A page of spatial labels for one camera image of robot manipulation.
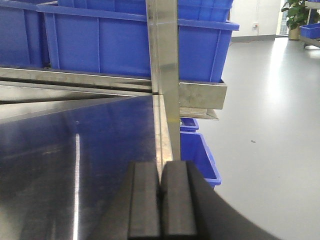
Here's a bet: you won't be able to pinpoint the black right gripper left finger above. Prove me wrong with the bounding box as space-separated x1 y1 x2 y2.
128 162 160 240

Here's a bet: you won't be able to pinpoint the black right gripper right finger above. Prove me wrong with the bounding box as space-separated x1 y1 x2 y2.
160 161 197 240

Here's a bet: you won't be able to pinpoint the stainless steel shelf rack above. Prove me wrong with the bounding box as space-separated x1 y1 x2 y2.
0 0 226 240

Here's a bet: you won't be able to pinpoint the blue crate on floor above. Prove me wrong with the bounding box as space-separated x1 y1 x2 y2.
180 131 222 188

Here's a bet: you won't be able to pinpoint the small blue crate behind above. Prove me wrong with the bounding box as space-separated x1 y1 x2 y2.
180 117 200 132

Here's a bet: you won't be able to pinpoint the large blue plastic crate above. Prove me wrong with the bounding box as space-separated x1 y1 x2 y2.
37 3 240 83

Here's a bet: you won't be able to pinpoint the blue crate stacked on top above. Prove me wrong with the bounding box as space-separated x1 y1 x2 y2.
58 0 233 22

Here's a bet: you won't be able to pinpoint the blue crate far left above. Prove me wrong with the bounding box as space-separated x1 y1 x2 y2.
0 0 50 68

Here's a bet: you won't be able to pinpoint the distant metal rack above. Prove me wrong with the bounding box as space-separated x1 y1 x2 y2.
299 0 320 48

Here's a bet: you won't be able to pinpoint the distant blue crate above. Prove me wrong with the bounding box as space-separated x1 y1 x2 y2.
299 23 320 39

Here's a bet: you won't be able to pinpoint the potted green plant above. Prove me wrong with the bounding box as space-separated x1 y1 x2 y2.
281 0 320 41

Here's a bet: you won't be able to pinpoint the wall power outlet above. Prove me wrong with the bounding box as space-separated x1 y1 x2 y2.
252 22 259 31

